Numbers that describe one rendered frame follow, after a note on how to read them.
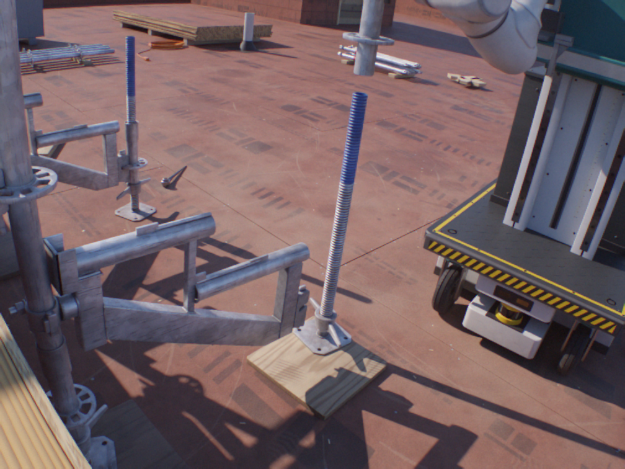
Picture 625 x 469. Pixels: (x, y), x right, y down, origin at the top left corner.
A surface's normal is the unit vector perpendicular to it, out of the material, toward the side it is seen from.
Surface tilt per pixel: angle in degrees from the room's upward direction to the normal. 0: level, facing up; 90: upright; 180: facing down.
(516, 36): 91
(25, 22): 90
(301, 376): 0
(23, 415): 0
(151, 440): 0
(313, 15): 90
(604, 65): 90
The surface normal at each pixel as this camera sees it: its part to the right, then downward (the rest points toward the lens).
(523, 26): 0.42, 0.40
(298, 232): 0.11, -0.86
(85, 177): 0.70, 0.42
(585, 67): -0.62, 0.33
